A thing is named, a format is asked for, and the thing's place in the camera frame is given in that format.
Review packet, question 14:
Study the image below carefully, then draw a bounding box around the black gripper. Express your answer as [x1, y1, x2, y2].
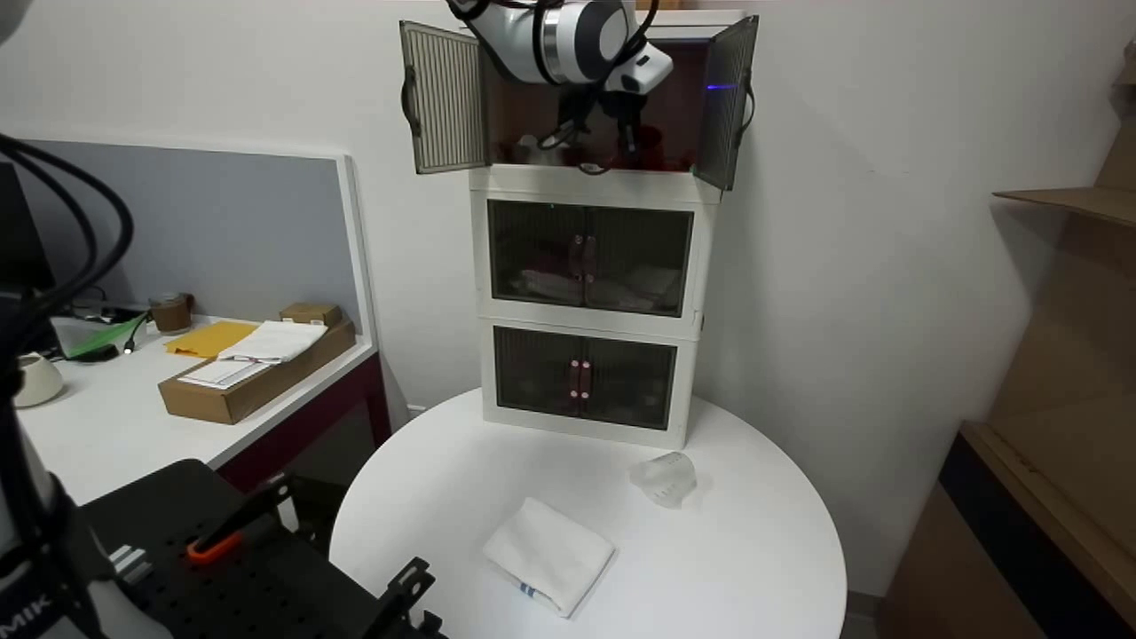
[550, 80, 656, 167]

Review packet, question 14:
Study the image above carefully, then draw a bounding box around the clear plastic cup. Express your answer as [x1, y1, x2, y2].
[628, 447, 704, 510]

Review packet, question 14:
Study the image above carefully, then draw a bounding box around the white three-tier cabinet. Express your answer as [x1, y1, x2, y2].
[468, 8, 749, 452]

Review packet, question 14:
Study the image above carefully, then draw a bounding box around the white paper sheet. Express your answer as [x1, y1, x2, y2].
[217, 317, 333, 368]

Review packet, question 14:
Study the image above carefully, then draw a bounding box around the white folded cloth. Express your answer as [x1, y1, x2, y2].
[479, 490, 622, 622]

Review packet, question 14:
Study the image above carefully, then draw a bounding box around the flat open cardboard box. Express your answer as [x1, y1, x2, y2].
[157, 298, 359, 429]

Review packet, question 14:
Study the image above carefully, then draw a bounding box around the yellow paper sheet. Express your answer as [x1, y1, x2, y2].
[162, 317, 259, 363]

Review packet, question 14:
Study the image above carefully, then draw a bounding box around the small brown roll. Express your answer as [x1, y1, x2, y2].
[147, 291, 199, 336]

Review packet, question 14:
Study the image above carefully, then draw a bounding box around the green plastic item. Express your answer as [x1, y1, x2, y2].
[49, 306, 152, 364]

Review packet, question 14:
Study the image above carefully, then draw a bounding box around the white office desk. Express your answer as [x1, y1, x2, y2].
[12, 307, 392, 513]

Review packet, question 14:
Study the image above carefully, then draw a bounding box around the cardboard box with black band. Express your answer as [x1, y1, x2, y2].
[873, 417, 1136, 639]

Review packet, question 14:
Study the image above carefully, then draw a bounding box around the orange black clamp tool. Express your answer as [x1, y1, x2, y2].
[67, 454, 455, 639]

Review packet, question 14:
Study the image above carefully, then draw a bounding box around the white mug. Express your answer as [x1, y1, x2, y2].
[7, 349, 72, 413]

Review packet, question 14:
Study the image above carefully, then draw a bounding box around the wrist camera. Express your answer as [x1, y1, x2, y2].
[604, 41, 676, 99]

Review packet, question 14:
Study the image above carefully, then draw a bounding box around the grey partition with white frame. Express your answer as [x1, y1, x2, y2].
[16, 135, 379, 349]

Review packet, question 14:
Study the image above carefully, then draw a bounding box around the thick black cable loop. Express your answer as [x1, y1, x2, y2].
[0, 131, 138, 360]

